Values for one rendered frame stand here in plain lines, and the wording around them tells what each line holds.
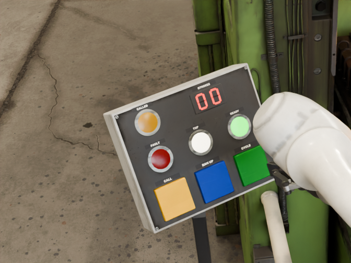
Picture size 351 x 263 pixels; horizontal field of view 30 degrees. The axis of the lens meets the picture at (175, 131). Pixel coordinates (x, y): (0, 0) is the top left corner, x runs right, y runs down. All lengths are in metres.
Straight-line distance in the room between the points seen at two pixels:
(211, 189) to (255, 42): 0.42
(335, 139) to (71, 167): 2.36
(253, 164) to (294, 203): 0.55
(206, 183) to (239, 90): 0.22
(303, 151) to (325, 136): 0.04
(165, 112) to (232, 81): 0.17
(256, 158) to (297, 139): 0.55
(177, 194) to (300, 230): 0.75
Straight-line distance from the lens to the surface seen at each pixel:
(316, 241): 2.17
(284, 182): 1.25
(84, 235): 2.86
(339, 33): 2.11
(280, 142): 0.98
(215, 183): 1.47
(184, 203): 1.45
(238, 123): 1.49
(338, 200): 0.90
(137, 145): 1.41
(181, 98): 1.44
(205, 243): 1.76
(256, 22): 1.64
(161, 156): 1.42
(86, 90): 3.76
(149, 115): 1.41
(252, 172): 1.51
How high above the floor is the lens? 1.99
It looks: 37 degrees down
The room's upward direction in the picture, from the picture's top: 8 degrees counter-clockwise
